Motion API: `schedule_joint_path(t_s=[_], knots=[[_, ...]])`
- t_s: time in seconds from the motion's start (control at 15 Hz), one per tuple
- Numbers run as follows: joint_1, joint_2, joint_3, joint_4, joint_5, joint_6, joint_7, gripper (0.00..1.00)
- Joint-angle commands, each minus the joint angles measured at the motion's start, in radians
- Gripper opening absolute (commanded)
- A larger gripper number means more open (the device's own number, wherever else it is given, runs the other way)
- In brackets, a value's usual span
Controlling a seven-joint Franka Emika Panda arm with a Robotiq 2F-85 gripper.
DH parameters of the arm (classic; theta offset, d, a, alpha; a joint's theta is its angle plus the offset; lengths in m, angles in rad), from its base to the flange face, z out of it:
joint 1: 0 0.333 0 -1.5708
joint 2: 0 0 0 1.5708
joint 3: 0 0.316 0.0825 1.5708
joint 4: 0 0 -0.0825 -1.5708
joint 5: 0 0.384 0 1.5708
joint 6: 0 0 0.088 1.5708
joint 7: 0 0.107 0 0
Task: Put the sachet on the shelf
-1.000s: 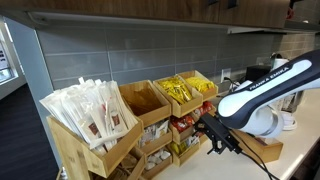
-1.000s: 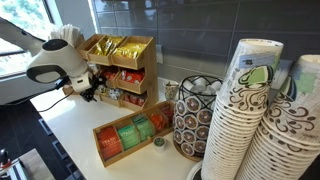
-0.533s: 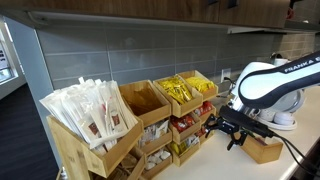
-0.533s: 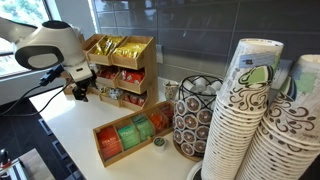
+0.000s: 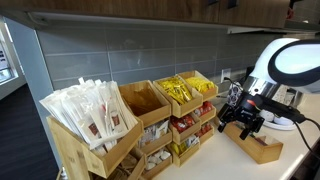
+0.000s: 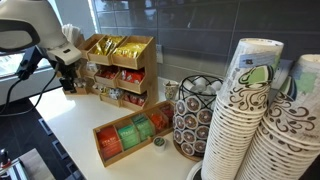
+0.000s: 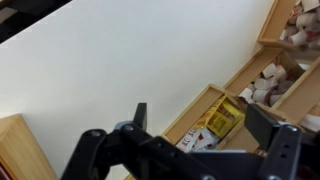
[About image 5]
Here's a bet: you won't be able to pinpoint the bamboo bin with tea bags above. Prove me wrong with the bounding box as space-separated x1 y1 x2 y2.
137 119 174 157

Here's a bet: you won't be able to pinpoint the wooden wall cabinet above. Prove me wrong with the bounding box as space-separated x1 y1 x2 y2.
0 0 291 30

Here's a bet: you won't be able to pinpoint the small red packets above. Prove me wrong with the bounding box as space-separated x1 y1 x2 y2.
197 122 213 138

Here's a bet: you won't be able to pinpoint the under-cabinet light strip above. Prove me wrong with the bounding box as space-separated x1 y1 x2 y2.
27 11 231 30

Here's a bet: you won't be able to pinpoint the red packets pile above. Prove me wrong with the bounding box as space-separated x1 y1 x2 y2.
196 101 214 118

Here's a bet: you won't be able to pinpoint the white wrapped cutlery packets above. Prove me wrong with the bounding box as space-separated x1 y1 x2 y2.
39 77 139 152

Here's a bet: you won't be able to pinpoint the white wall outlet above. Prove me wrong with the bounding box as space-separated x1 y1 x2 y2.
220 67 232 84

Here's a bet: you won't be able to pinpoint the bamboo bin with mixed packets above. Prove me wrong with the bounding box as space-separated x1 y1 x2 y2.
169 134 202 169

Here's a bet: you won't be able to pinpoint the bright yellow packets pile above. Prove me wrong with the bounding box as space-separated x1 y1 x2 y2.
185 76 216 94

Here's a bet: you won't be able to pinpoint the gold sachets pile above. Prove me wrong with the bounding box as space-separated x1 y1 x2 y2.
157 77 194 106

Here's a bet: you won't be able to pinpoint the brown sugar packets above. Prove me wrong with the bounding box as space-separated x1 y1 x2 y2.
109 153 139 180

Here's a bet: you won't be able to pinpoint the white round plate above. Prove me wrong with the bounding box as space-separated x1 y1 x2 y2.
262 119 297 132

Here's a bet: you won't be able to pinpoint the white creamer cups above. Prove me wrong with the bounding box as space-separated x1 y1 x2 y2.
145 149 172 171

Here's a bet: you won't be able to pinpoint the metal container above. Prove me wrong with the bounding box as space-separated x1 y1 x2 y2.
283 91 305 108

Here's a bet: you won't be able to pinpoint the brown wooden stir sticks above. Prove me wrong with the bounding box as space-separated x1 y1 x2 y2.
122 87 164 117

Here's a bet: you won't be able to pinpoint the bamboo bin with stir sticks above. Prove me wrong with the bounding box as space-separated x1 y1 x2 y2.
118 79 173 128

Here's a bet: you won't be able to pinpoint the white tea bag packets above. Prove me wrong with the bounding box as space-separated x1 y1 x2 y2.
139 119 170 148

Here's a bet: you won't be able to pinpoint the window with frame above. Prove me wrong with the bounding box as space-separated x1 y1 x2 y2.
0 18 19 85

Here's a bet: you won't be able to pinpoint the large bamboo cutlery rack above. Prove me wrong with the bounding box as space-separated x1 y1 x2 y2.
46 114 146 180

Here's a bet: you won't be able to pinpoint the black box appliance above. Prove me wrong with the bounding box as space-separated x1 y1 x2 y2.
245 65 256 83

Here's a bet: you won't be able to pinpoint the bamboo bin with yellow packets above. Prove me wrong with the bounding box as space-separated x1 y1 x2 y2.
177 69 220 102

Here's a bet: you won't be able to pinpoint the narrow bamboo bin, red packets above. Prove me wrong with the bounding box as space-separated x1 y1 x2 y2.
194 101 217 125

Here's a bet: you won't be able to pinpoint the long bamboo tray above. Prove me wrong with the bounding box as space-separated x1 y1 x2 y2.
214 116 285 165

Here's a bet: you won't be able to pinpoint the bamboo bin with creamer cups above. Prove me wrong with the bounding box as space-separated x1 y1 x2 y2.
141 147 174 180

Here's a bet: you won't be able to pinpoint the bamboo bin with gold sachets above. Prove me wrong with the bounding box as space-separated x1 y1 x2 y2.
152 75 204 119

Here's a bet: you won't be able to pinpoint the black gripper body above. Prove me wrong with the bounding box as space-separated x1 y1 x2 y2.
217 94 266 133

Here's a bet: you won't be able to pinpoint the yellow and white packets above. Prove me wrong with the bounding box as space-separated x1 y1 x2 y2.
171 134 200 158

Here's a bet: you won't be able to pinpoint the red sachets pile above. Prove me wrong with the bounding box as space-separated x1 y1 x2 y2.
170 114 198 134

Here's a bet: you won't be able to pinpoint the red wall device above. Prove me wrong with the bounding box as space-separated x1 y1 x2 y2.
286 5 296 21

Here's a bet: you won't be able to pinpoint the bamboo bin with brown packets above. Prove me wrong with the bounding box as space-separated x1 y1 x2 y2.
108 147 147 180

